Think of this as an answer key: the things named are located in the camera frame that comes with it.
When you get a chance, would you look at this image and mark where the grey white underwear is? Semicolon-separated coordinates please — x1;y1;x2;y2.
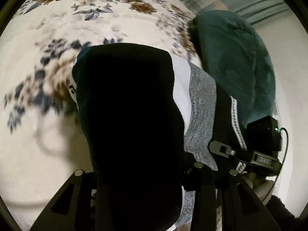
170;54;217;230

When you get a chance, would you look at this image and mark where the black underwear with white stitching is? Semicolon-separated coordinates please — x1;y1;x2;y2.
72;43;192;230

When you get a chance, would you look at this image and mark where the striped black white garment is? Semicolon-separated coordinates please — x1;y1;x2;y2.
208;84;246;174

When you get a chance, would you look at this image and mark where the floral cream bedsheet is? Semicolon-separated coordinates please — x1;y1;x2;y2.
1;0;200;230

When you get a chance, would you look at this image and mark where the dark green cloth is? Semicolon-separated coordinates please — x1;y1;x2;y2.
188;10;276;126

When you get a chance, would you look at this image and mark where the black cable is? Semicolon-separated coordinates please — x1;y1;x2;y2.
260;127;289;203

